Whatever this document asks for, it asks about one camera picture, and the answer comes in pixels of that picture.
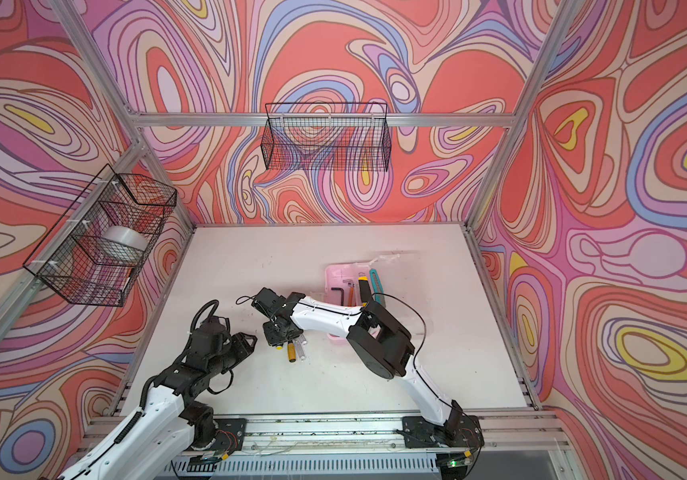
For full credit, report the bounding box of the black yellow box cutter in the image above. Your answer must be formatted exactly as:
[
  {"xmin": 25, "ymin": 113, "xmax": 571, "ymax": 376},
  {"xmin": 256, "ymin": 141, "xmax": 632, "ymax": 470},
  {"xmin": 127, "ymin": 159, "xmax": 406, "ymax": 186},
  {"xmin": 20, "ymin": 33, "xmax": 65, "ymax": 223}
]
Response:
[{"xmin": 357, "ymin": 276, "xmax": 373, "ymax": 306}]

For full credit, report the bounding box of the back wall wire basket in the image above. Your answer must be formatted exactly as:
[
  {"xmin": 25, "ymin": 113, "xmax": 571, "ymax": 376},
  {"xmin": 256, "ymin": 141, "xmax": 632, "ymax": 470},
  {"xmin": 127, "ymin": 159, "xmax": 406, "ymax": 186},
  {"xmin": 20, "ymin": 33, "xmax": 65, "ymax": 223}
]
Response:
[{"xmin": 261, "ymin": 101, "xmax": 393, "ymax": 173}]

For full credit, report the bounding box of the teal utility knife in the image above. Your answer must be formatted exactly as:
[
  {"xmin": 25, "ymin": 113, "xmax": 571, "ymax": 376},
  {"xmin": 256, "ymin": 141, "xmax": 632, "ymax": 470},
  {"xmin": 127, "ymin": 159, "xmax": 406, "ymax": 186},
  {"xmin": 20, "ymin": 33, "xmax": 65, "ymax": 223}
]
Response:
[{"xmin": 369, "ymin": 268, "xmax": 385, "ymax": 306}]

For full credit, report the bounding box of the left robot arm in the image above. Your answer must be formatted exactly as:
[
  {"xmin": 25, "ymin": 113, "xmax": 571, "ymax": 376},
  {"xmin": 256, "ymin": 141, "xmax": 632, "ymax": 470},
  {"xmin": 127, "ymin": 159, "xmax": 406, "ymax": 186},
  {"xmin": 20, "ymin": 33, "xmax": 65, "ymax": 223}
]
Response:
[{"xmin": 58, "ymin": 316, "xmax": 258, "ymax": 479}]

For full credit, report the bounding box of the aluminium front rail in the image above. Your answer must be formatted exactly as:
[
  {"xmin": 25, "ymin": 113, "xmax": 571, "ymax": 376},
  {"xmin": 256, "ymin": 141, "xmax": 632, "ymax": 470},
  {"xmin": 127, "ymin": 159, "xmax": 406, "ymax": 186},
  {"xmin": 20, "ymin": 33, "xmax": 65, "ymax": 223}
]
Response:
[{"xmin": 78, "ymin": 410, "xmax": 573, "ymax": 457}]

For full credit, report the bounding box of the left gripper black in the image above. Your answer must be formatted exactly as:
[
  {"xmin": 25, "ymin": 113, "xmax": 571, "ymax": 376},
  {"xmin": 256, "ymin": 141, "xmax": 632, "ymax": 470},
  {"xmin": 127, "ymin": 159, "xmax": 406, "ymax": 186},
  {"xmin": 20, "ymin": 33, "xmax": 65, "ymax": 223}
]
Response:
[{"xmin": 204, "ymin": 330, "xmax": 258, "ymax": 380}]

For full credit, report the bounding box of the silver tape roll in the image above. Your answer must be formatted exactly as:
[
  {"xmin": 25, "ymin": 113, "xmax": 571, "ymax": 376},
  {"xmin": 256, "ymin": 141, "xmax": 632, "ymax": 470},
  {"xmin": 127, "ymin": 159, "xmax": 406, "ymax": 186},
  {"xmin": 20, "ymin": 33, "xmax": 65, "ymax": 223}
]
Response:
[{"xmin": 102, "ymin": 225, "xmax": 149, "ymax": 252}]

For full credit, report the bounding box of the amber handled screwdriver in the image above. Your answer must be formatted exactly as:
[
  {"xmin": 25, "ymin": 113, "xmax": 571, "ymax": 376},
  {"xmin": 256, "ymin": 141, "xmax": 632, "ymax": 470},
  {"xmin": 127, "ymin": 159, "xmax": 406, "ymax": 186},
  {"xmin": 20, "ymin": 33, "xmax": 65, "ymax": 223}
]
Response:
[{"xmin": 288, "ymin": 342, "xmax": 297, "ymax": 363}]

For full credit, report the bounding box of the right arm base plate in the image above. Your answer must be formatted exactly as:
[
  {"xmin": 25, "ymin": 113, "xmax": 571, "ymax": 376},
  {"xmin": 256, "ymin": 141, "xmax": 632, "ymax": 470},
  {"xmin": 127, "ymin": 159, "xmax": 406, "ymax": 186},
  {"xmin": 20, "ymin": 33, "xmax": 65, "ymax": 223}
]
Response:
[{"xmin": 395, "ymin": 416, "xmax": 485, "ymax": 451}]

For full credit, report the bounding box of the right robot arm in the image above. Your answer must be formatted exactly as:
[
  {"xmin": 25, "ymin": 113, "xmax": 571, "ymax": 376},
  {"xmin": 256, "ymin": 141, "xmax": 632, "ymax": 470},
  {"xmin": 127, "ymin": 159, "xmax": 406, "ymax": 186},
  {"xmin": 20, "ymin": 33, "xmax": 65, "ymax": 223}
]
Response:
[{"xmin": 251, "ymin": 288, "xmax": 463, "ymax": 446}]

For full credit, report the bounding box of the left wall wire basket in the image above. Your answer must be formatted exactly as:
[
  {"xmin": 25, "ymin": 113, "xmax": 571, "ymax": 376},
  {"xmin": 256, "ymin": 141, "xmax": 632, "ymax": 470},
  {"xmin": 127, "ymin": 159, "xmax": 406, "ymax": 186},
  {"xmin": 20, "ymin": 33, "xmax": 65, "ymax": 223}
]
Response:
[{"xmin": 23, "ymin": 165, "xmax": 178, "ymax": 307}]

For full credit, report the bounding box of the wall wire basket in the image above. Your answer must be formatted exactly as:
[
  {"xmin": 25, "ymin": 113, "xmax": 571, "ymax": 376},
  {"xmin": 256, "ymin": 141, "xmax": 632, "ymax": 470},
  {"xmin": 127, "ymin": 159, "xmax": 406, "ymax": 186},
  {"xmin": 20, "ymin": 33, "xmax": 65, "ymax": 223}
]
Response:
[
  {"xmin": 23, "ymin": 165, "xmax": 178, "ymax": 307},
  {"xmin": 261, "ymin": 101, "xmax": 393, "ymax": 173}
]

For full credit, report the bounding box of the pink plastic tool box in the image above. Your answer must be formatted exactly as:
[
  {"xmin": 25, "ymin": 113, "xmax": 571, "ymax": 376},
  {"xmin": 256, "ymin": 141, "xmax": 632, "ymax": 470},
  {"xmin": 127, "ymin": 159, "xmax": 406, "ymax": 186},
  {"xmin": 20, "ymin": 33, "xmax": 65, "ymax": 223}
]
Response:
[{"xmin": 324, "ymin": 251, "xmax": 423, "ymax": 346}]

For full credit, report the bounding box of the clear handled screwdriver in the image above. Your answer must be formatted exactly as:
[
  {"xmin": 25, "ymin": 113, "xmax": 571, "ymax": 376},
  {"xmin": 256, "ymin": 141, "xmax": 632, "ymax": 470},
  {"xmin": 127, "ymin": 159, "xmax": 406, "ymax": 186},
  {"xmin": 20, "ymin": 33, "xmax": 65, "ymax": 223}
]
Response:
[{"xmin": 294, "ymin": 337, "xmax": 307, "ymax": 361}]

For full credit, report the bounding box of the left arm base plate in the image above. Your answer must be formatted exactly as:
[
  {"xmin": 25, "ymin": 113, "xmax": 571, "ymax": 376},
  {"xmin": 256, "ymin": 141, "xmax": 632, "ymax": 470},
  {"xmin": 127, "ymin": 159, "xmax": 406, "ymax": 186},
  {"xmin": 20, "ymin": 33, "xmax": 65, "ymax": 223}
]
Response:
[{"xmin": 185, "ymin": 418, "xmax": 248, "ymax": 454}]

